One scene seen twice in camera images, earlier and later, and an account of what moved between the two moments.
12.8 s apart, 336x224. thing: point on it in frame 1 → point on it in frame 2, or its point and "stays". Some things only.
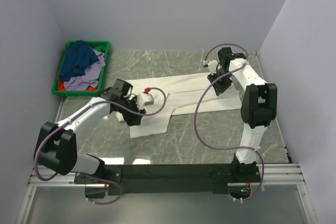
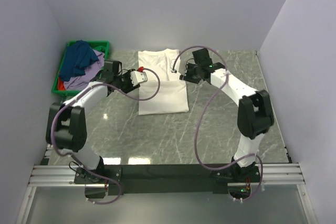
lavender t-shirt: x=91 y=78 stays
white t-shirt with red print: x=178 y=95 → x=171 y=97
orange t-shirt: x=61 y=86 stays
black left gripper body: x=129 y=116 → x=125 y=83
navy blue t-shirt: x=77 y=57 stays
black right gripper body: x=223 y=83 → x=191 y=74
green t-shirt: x=100 y=48 stays
